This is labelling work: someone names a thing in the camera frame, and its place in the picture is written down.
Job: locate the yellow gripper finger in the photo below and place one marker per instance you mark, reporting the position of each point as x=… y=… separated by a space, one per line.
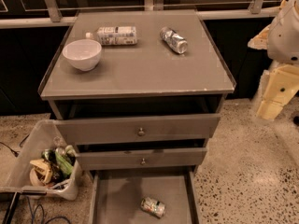
x=282 y=85
x=260 y=41

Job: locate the green 7up can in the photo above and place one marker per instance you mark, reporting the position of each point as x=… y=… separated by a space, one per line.
x=153 y=207

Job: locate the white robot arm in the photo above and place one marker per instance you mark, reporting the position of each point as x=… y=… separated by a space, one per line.
x=281 y=41

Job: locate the silver crushed can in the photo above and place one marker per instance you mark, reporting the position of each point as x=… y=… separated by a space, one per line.
x=174 y=41

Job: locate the middle grey drawer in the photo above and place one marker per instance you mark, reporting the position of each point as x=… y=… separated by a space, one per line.
x=131 y=159

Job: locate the grey drawer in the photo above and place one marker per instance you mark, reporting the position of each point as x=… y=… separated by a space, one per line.
x=131 y=159
x=117 y=196
x=124 y=130

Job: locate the grey drawer cabinet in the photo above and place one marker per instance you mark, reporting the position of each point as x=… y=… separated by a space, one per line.
x=143 y=80

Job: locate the brass top drawer knob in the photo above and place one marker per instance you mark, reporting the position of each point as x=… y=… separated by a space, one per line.
x=141 y=132

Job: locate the bottom grey drawer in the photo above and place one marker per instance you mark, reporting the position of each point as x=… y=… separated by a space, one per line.
x=117 y=196

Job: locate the top grey drawer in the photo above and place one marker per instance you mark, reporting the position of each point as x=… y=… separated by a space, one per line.
x=124 y=130

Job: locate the white labelled plastic bottle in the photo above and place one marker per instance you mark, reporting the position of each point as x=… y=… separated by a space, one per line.
x=114 y=36

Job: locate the white ceramic bowl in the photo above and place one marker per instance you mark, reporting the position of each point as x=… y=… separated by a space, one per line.
x=83 y=54

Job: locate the metal railing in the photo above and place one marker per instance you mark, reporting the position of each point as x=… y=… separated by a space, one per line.
x=45 y=13

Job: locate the green bag in bin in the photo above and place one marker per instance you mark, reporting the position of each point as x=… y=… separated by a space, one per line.
x=64 y=165

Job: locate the clear plastic bin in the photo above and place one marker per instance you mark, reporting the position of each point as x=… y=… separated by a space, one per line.
x=41 y=138

